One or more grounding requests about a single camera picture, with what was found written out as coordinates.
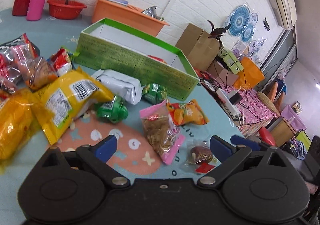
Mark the green cardboard box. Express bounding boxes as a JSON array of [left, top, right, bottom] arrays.
[[73, 18, 200, 101]]

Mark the brown cardboard box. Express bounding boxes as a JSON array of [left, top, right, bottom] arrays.
[[175, 23, 220, 71]]

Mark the orange plastic tub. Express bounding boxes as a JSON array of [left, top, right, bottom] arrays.
[[91, 0, 170, 36]]

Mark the yellow snack bag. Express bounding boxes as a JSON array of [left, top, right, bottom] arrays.
[[31, 68, 114, 145]]

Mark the blue plate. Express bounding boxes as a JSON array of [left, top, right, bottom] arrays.
[[106, 0, 129, 6]]

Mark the red date snack packet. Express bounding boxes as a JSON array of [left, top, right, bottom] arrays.
[[181, 139, 218, 174]]

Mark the small red silver packet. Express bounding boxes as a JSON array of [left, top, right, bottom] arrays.
[[47, 47, 73, 77]]

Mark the blue round wall decoration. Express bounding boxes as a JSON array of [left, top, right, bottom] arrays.
[[228, 5, 251, 36]]

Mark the red clear brown snack packet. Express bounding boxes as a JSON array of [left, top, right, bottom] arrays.
[[10, 34, 58, 91]]

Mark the red plastic basin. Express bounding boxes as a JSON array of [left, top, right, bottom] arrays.
[[47, 0, 87, 20]]

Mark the pink snack packet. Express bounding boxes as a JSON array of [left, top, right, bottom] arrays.
[[139, 100, 185, 165]]

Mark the white power strip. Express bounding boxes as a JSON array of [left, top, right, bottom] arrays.
[[215, 88, 241, 119]]

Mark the dark purple plant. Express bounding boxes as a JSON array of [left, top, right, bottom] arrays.
[[208, 20, 231, 40]]

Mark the orange yellow snack packet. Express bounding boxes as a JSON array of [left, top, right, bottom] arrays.
[[166, 99, 209, 126]]

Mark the green pea snack packet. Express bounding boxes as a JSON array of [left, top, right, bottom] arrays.
[[94, 96, 129, 124]]

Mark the metal bowl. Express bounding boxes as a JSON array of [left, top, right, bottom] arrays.
[[142, 6, 157, 18]]

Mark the white silver snack bag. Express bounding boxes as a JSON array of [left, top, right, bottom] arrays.
[[91, 70, 143, 105]]

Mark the orange transparent snack bag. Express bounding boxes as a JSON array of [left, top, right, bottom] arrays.
[[1, 88, 40, 167]]

